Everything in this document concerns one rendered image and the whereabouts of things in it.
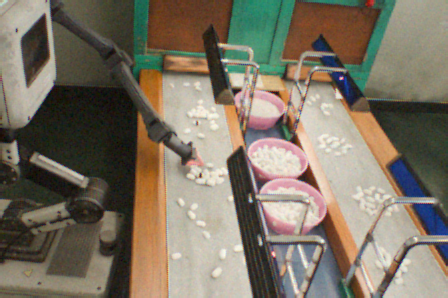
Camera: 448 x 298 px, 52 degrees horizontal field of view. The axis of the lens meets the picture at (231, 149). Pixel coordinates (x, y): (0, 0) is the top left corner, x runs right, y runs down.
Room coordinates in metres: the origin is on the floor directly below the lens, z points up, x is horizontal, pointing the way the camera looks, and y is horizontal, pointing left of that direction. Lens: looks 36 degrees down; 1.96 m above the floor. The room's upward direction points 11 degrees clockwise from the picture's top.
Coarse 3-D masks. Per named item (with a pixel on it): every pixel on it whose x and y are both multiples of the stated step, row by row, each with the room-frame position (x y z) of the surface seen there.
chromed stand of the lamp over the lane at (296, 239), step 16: (304, 208) 0.98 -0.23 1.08; (272, 240) 0.80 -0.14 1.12; (288, 240) 0.81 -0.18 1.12; (304, 240) 0.82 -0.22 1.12; (320, 240) 0.83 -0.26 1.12; (288, 256) 0.98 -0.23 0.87; (304, 256) 0.90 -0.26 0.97; (320, 256) 0.83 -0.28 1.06; (288, 272) 0.94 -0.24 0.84; (304, 288) 0.83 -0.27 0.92
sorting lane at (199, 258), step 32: (192, 96) 2.04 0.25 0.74; (192, 128) 1.76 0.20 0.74; (224, 128) 1.81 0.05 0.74; (224, 160) 1.56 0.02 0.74; (192, 192) 1.33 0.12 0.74; (224, 192) 1.36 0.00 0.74; (192, 224) 1.16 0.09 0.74; (224, 224) 1.19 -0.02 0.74; (192, 256) 1.02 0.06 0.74; (192, 288) 0.89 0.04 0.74; (224, 288) 0.91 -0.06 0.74
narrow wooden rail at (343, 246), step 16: (288, 96) 2.19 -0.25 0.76; (304, 144) 1.76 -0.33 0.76; (304, 176) 1.63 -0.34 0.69; (320, 176) 1.55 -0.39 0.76; (320, 192) 1.45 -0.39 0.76; (336, 208) 1.36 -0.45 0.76; (336, 224) 1.27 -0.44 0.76; (336, 240) 1.22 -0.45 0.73; (352, 240) 1.20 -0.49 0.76; (336, 256) 1.18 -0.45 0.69; (352, 256) 1.13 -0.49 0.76; (368, 272) 1.07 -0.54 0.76; (352, 288) 1.03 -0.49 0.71
